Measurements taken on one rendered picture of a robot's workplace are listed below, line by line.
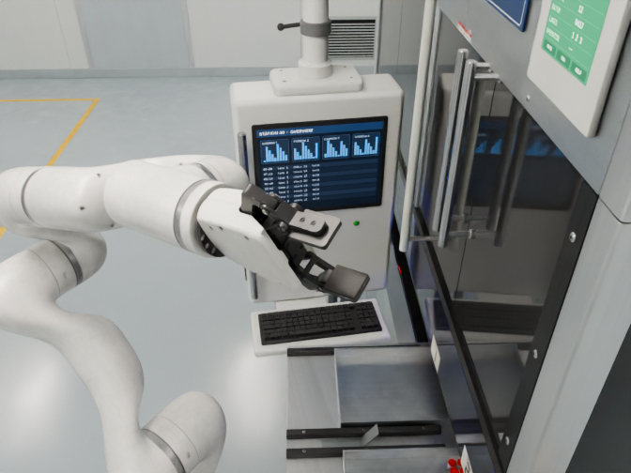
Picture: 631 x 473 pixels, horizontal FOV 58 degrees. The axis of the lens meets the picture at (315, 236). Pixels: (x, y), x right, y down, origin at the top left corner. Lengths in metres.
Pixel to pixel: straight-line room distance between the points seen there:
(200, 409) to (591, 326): 0.69
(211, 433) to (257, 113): 0.89
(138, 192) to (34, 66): 6.34
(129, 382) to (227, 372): 1.85
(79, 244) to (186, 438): 0.39
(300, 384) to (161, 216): 1.10
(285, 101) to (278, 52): 4.74
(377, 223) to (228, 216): 1.37
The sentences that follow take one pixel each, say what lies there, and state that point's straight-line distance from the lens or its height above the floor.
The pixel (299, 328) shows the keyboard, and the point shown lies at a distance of 1.89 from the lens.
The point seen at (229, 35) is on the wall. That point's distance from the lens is 6.35.
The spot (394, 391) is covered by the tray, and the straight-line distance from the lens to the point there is 1.66.
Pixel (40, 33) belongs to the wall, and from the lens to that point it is 6.83.
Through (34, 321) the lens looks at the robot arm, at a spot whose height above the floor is 1.51.
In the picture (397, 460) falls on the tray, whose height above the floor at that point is 0.88.
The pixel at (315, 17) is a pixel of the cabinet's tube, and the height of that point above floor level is 1.75.
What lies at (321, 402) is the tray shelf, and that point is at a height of 0.88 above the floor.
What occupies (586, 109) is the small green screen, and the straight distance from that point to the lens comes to 0.77.
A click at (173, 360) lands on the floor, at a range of 3.00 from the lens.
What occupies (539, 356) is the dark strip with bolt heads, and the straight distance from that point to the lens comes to 0.95.
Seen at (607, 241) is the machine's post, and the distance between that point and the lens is 0.74.
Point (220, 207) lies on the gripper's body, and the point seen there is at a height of 1.85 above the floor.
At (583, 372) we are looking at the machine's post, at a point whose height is 1.56.
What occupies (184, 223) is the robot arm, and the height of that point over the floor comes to 1.82.
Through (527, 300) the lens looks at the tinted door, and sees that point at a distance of 0.99.
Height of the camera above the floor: 2.15
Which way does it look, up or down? 35 degrees down
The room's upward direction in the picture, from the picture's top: straight up
